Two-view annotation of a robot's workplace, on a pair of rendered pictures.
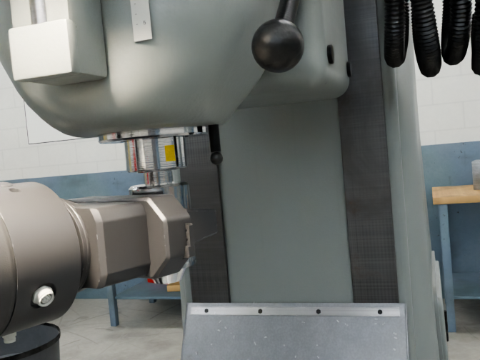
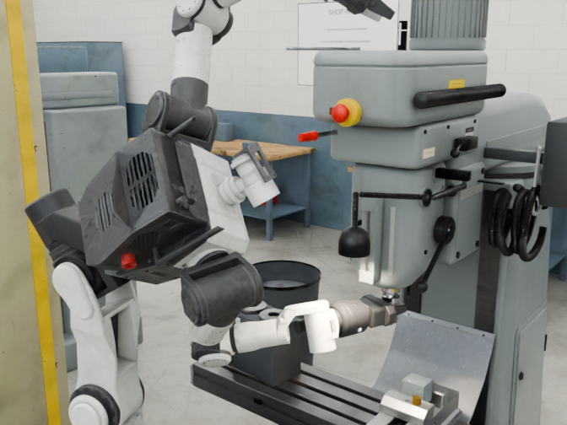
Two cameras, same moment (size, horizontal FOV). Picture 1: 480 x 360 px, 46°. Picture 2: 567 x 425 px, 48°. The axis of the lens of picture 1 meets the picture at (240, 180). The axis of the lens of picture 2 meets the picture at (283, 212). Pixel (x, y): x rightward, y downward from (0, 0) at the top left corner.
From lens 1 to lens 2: 1.29 m
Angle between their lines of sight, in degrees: 22
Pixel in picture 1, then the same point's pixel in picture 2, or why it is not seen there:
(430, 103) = not seen: outside the picture
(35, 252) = (359, 320)
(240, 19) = (417, 268)
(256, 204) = (438, 275)
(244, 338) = (423, 330)
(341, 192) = (476, 280)
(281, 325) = (440, 330)
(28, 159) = (296, 99)
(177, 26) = (399, 272)
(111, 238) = (375, 317)
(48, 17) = (369, 271)
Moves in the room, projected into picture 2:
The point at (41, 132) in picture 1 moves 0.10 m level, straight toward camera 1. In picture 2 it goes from (310, 75) to (310, 76)
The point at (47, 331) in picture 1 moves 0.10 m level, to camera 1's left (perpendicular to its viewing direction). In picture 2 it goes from (311, 271) to (295, 269)
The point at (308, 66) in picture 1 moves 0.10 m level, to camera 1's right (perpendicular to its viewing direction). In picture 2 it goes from (447, 260) to (488, 265)
